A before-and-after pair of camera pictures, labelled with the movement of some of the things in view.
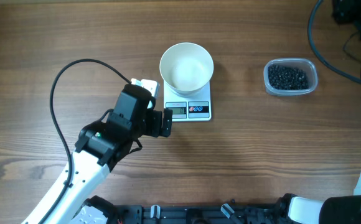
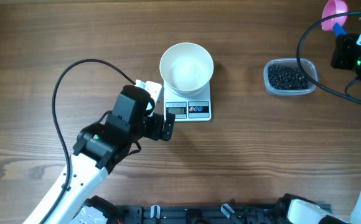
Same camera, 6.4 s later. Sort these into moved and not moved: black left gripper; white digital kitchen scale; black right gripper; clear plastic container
Moved: black right gripper
Not moved: white digital kitchen scale; black left gripper; clear plastic container
